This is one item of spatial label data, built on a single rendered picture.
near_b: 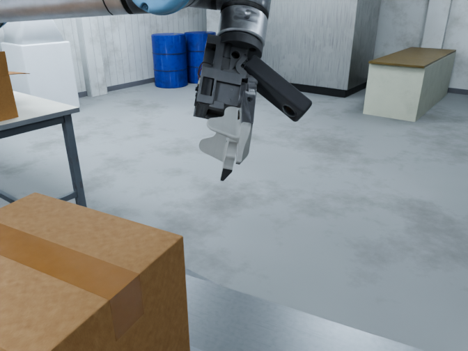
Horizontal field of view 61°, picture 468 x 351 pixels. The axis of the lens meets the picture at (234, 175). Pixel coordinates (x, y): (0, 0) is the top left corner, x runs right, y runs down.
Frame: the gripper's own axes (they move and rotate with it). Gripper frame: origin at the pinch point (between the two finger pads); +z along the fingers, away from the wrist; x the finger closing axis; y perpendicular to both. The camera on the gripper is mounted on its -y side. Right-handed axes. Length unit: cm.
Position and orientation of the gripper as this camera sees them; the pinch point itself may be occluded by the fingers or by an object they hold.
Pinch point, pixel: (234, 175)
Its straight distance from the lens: 57.4
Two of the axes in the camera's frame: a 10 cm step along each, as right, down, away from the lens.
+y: -9.8, -1.7, -1.4
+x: 1.6, -1.6, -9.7
